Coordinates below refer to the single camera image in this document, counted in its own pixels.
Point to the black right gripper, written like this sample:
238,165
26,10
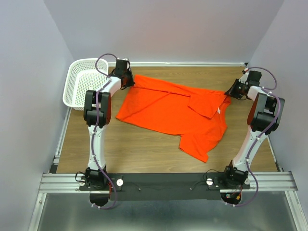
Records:
230,92

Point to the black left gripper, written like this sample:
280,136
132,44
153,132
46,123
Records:
130,83

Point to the orange t shirt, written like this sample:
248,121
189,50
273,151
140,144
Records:
197,115

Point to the white perforated plastic basket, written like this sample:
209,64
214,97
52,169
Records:
83,75

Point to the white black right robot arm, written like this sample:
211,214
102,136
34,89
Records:
264,118

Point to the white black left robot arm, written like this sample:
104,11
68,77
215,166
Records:
97,115

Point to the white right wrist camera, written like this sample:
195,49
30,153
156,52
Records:
245,75

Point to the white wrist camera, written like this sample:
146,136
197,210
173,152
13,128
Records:
125,59
245,75

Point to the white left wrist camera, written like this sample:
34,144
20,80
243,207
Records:
125,59

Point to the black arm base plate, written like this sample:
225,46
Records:
152,195

